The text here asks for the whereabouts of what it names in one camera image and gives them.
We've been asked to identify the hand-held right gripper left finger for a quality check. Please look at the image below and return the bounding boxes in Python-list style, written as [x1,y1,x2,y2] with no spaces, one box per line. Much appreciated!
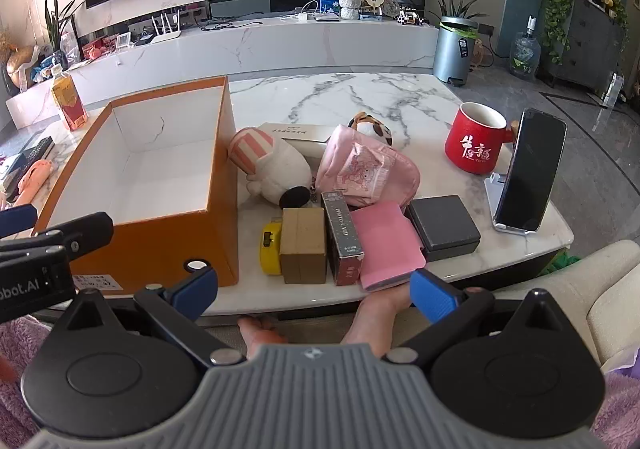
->
[55,259,247,371]

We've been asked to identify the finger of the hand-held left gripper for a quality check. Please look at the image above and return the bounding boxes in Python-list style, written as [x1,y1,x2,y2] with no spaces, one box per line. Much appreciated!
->
[31,212,115,262]
[0,206,39,239]

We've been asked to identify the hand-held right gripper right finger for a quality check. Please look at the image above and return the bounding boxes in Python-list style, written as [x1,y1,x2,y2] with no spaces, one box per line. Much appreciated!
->
[381,268,570,367]

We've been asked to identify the orange cardboard box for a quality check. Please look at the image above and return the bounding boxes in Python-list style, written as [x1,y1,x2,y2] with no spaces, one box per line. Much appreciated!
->
[31,75,240,291]

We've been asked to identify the brown cardboard box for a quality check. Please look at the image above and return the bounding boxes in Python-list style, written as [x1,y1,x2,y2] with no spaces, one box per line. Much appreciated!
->
[279,207,328,285]

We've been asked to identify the pink pouch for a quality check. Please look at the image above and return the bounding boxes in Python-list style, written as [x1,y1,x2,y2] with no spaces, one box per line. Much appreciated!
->
[315,124,422,209]

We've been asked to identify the white dog plush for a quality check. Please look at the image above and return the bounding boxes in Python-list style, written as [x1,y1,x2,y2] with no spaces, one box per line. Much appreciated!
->
[227,126,316,209]

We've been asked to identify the white rectangular case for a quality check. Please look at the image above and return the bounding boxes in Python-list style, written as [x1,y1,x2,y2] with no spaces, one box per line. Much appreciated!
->
[257,122,341,157]

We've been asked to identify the purple fleece blanket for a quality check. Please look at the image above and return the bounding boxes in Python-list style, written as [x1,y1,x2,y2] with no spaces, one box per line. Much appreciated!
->
[0,314,56,435]
[597,361,640,449]

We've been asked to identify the pink notepad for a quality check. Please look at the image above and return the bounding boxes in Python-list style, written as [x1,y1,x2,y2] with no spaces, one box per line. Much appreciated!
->
[350,202,428,292]

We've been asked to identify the grey square box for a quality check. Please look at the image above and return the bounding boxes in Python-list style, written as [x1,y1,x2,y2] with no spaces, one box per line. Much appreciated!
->
[406,195,482,262]

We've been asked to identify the person's left foot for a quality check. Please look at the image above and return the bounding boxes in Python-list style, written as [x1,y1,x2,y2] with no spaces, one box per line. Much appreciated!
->
[237,316,288,360]

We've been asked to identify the yellow tape measure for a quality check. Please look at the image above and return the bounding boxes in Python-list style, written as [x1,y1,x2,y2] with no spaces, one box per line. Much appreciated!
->
[258,222,285,275]

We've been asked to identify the dark card box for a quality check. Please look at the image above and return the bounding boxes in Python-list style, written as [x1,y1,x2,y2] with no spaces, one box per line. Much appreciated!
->
[320,189,366,287]

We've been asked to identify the orange drink bottle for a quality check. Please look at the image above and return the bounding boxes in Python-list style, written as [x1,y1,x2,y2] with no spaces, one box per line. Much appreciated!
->
[51,70,89,131]

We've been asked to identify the golden vase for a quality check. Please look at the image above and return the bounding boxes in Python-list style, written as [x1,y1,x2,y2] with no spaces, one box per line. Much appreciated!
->
[6,46,41,94]

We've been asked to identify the red mug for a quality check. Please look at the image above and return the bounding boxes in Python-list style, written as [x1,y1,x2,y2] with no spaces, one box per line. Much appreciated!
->
[444,102,516,174]

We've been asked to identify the blue snack bag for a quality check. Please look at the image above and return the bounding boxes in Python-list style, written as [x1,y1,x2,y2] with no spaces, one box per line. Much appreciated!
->
[30,49,68,80]

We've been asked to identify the black smartphone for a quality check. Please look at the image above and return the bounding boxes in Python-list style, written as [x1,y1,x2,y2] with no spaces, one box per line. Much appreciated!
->
[492,108,568,232]

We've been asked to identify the cream sofa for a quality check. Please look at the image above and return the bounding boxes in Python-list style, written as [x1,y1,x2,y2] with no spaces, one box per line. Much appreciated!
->
[545,239,640,370]

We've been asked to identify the tiger plush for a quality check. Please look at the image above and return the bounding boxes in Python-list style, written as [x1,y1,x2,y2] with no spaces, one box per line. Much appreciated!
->
[348,112,393,146]

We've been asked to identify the white router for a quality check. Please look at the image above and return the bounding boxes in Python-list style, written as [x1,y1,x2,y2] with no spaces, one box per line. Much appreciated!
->
[150,12,183,45]

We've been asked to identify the grey pedal trash can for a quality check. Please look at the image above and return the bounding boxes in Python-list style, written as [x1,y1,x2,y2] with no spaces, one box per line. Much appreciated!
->
[432,16,480,87]

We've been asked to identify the clear water jug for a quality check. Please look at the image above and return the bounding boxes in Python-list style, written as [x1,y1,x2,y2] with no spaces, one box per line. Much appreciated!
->
[510,15,542,77]

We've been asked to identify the grey speaker box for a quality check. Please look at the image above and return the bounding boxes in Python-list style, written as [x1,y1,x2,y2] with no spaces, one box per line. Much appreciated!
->
[209,0,272,20]

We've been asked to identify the black white toy model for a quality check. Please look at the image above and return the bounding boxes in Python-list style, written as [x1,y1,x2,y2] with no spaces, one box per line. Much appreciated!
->
[396,9,430,26]

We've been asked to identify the grey sideboard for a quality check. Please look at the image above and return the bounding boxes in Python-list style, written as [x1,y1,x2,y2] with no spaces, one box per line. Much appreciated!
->
[537,0,628,92]

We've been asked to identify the black cable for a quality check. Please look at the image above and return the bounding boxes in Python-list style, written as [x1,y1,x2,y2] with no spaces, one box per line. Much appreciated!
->
[201,15,253,31]

